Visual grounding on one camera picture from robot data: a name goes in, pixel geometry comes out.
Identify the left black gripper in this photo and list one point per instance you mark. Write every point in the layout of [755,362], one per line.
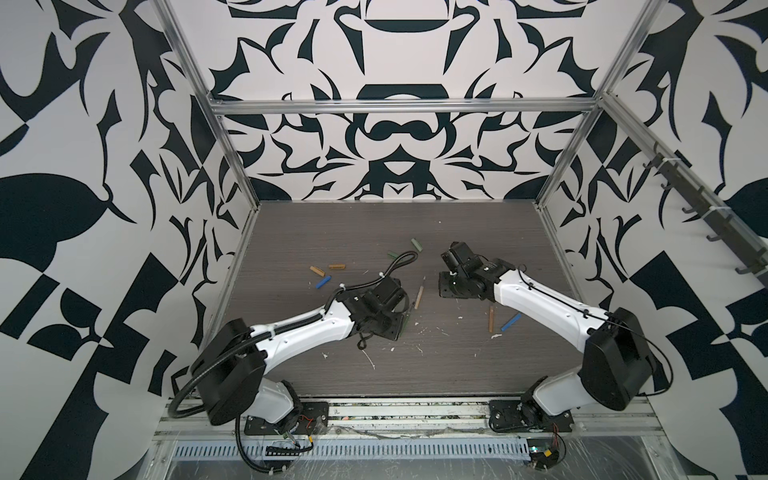
[393,333]

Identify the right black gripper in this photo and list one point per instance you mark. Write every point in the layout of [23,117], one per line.
[442,286]

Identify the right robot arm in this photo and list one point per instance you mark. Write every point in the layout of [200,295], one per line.
[618,360]

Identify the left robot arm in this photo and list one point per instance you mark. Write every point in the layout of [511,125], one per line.
[229,378]

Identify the blue pen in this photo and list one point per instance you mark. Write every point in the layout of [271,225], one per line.
[511,322]

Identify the blue pen cap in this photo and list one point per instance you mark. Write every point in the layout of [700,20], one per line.
[323,282]

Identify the green lit circuit board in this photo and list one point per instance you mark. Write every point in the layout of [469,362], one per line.
[544,456]

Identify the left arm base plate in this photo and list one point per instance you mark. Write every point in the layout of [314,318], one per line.
[306,419]

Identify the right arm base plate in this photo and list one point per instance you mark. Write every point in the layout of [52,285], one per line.
[517,416]

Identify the white cable duct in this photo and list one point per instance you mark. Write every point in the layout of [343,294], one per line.
[507,448]

